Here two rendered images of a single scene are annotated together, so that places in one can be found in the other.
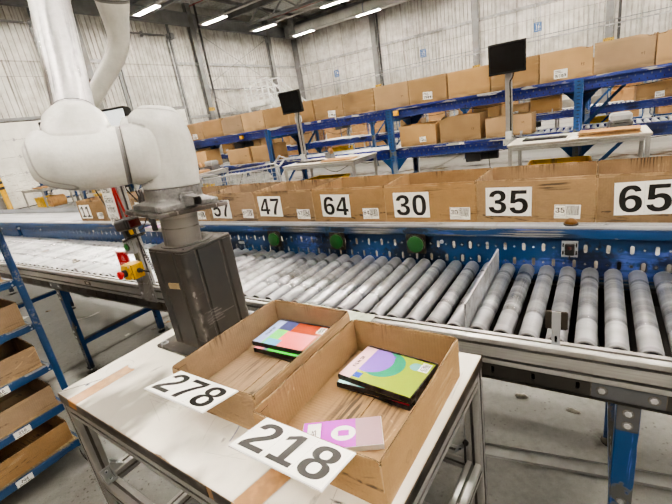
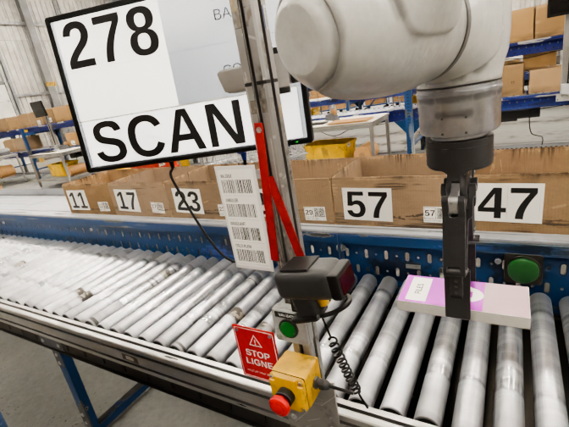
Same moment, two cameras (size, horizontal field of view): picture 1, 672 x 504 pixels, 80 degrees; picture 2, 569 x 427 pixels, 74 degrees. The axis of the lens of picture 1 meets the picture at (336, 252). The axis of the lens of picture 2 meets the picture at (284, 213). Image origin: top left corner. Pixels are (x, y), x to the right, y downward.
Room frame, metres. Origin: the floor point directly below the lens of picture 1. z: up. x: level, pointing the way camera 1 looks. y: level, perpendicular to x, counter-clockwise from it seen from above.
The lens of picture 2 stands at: (1.20, 0.93, 1.36)
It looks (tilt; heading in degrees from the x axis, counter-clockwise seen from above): 19 degrees down; 358
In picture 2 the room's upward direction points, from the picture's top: 10 degrees counter-clockwise
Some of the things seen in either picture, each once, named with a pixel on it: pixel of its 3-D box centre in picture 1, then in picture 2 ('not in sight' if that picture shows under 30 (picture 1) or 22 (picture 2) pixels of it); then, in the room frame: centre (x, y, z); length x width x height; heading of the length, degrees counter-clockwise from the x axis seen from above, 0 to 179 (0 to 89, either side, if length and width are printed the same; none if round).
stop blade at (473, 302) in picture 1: (484, 284); not in sight; (1.20, -0.47, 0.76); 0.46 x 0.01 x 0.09; 145
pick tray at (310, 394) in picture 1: (365, 391); not in sight; (0.71, -0.02, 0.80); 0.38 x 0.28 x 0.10; 143
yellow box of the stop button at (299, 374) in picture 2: (136, 271); (312, 388); (1.74, 0.91, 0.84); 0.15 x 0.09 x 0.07; 55
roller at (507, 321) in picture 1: (516, 298); not in sight; (1.14, -0.55, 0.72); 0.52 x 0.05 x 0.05; 145
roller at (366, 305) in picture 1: (387, 285); not in sight; (1.40, -0.17, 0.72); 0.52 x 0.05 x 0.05; 145
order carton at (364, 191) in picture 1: (361, 198); not in sight; (1.96, -0.17, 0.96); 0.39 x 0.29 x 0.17; 55
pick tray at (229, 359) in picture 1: (269, 353); not in sight; (0.92, 0.21, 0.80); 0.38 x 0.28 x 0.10; 144
